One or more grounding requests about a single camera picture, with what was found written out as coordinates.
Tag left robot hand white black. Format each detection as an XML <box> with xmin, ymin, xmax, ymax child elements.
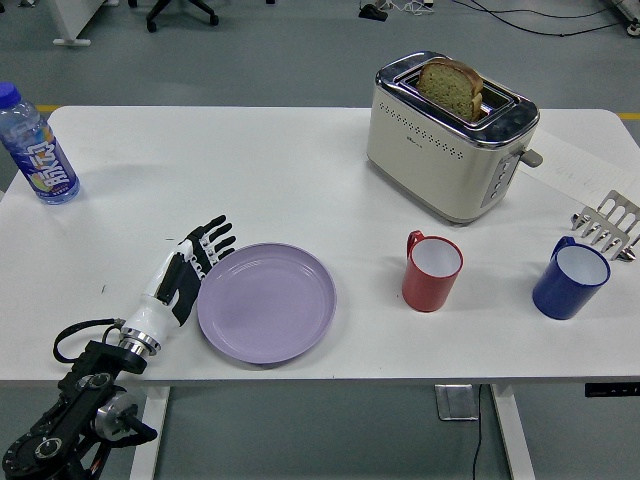
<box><xmin>121</xmin><ymin>214</ymin><xmax>238</xmax><ymax>351</ymax></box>

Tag purple round plate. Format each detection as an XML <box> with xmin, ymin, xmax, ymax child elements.
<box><xmin>195</xmin><ymin>242</ymin><xmax>338</xmax><ymax>367</ymax></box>

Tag white table leg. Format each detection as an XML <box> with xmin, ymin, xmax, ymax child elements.
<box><xmin>130</xmin><ymin>384</ymin><xmax>172</xmax><ymax>480</ymax></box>
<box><xmin>488</xmin><ymin>383</ymin><xmax>538</xmax><ymax>480</ymax></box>

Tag clear drink bottle blue label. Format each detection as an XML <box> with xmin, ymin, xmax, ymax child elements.
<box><xmin>0</xmin><ymin>81</ymin><xmax>82</xmax><ymax>207</ymax></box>

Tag red mug white inside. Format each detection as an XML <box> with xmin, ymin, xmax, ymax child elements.
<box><xmin>401</xmin><ymin>229</ymin><xmax>465</xmax><ymax>314</ymax></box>

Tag black office chair base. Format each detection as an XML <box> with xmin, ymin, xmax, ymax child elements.
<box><xmin>145</xmin><ymin>0</ymin><xmax>221</xmax><ymax>34</ymax></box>

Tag cream and chrome toaster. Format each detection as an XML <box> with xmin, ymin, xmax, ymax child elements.
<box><xmin>365</xmin><ymin>49</ymin><xmax>544</xmax><ymax>225</ymax></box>

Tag silver box under table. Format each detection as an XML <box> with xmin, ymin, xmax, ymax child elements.
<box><xmin>433</xmin><ymin>383</ymin><xmax>483</xmax><ymax>422</ymax></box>

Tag brown bread slice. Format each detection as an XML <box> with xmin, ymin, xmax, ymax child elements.
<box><xmin>416</xmin><ymin>56</ymin><xmax>486</xmax><ymax>122</ymax></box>

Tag black device on floor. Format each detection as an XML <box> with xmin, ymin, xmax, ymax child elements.
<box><xmin>356</xmin><ymin>0</ymin><xmax>390</xmax><ymax>23</ymax></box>

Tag blue mug white inside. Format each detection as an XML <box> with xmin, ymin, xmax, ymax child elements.
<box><xmin>531</xmin><ymin>236</ymin><xmax>613</xmax><ymax>322</ymax></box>

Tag white paper sheet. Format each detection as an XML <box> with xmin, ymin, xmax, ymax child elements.
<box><xmin>519</xmin><ymin>118</ymin><xmax>640</xmax><ymax>207</ymax></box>

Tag black table control panel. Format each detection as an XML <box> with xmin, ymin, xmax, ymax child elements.
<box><xmin>584</xmin><ymin>383</ymin><xmax>640</xmax><ymax>399</ymax></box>

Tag silver metal toast rack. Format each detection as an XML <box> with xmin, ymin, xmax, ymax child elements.
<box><xmin>570</xmin><ymin>189</ymin><xmax>640</xmax><ymax>263</ymax></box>

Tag white desk frame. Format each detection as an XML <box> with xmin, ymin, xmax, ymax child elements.
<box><xmin>51</xmin><ymin>0</ymin><xmax>94</xmax><ymax>49</ymax></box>

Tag black cable under table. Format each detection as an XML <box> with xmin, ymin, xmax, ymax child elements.
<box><xmin>468</xmin><ymin>383</ymin><xmax>487</xmax><ymax>480</ymax></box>

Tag white floor cables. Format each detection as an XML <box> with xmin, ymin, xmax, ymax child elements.
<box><xmin>387</xmin><ymin>0</ymin><xmax>437</xmax><ymax>15</ymax></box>

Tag black floor cables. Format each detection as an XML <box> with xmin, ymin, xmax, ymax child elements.
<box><xmin>468</xmin><ymin>0</ymin><xmax>640</xmax><ymax>40</ymax></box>

